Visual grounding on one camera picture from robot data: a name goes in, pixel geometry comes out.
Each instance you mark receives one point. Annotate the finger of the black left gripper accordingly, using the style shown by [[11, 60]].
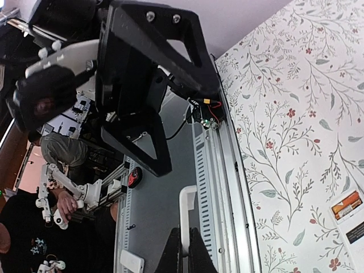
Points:
[[170, 37], [141, 137]]

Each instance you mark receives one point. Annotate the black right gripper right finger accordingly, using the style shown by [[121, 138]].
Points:
[[199, 259]]

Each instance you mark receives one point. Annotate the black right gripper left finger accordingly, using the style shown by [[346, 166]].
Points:
[[171, 258]]

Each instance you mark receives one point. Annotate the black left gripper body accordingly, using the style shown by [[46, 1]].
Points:
[[127, 82]]

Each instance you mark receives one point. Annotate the white remote control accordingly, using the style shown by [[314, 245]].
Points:
[[350, 224]]

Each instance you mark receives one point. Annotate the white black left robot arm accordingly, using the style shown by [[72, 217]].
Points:
[[70, 34]]

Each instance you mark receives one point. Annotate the white box on desk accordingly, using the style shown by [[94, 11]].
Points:
[[131, 262]]

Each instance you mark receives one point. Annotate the red black emergency stop button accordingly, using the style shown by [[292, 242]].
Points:
[[135, 177]]

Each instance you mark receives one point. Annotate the person in grey shirt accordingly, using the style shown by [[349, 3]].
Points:
[[62, 151]]

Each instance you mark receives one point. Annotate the operator in black shirt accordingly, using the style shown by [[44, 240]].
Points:
[[27, 240]]

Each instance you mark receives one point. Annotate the floral patterned table mat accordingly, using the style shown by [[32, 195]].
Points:
[[294, 86]]

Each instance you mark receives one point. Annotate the aluminium front rail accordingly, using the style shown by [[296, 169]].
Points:
[[211, 160]]

